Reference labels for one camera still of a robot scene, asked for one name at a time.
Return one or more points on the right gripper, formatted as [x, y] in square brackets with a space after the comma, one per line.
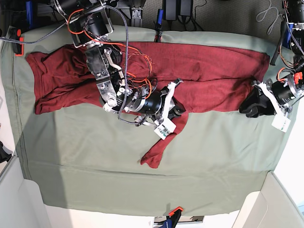
[157, 105]

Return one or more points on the black power adapter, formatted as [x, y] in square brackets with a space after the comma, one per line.
[185, 7]
[170, 10]

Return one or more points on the black power adapter right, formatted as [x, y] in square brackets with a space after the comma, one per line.
[185, 7]

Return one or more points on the red long-sleeve T-shirt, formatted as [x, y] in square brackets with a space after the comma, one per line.
[213, 79]

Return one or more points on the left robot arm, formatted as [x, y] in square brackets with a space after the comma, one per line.
[290, 48]

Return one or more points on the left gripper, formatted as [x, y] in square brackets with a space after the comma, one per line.
[257, 104]

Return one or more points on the blue clamp top left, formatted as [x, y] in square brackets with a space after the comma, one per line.
[29, 14]

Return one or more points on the black power adapter left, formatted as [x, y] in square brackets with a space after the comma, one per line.
[170, 10]

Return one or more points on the blue clamp bottom edge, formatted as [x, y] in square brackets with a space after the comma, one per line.
[173, 218]

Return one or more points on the green table cloth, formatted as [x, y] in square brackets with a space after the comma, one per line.
[84, 158]

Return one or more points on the grey metal bracket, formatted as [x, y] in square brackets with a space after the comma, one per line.
[136, 17]

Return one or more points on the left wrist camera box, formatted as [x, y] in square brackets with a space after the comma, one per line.
[281, 123]

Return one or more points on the blue black centre clamp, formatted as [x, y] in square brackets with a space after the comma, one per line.
[158, 26]

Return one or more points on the white bin right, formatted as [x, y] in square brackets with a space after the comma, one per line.
[270, 207]

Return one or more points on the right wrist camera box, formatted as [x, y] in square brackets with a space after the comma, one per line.
[164, 128]

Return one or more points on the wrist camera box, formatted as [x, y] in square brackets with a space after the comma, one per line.
[281, 123]
[164, 128]

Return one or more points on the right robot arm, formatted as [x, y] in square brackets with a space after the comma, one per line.
[89, 25]

